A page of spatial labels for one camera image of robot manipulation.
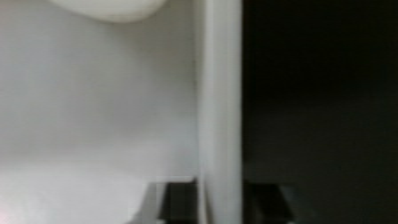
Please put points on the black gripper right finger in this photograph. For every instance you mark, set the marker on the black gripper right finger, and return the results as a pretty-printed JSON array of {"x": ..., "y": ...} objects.
[{"x": 268, "y": 208}]

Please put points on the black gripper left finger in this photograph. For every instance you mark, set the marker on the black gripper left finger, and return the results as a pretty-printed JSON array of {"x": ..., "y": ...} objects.
[{"x": 169, "y": 206}]

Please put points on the white square tabletop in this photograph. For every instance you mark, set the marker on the white square tabletop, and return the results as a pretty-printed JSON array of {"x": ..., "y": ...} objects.
[{"x": 119, "y": 107}]

